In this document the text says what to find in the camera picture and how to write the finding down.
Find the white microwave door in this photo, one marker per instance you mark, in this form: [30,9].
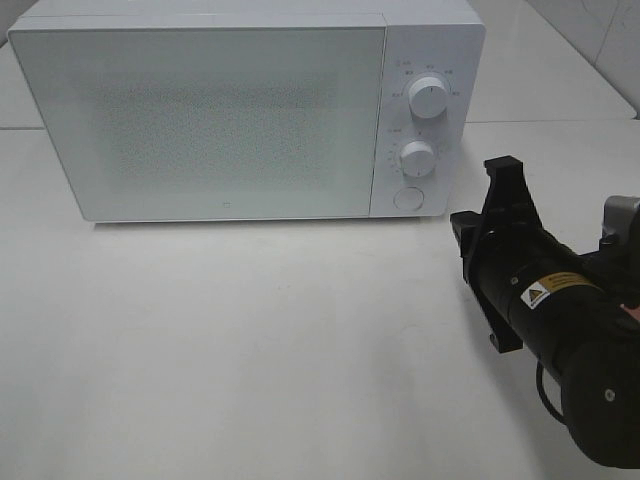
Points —
[182,125]

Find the lower white microwave knob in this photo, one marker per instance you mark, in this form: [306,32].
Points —
[417,159]

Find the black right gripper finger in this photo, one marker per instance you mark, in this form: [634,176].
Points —
[465,226]
[508,199]

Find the round white door button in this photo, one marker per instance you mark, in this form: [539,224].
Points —
[409,199]

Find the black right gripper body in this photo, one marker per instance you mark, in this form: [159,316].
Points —
[532,289]

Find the white microwave knob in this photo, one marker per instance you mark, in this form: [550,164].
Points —
[417,159]
[428,96]

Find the white microwave oven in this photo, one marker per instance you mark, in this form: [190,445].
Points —
[440,38]

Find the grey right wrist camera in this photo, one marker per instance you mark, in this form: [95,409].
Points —
[619,215]

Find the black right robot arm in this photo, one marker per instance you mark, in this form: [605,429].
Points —
[599,382]

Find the upper white microwave knob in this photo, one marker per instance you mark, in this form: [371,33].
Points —
[428,96]

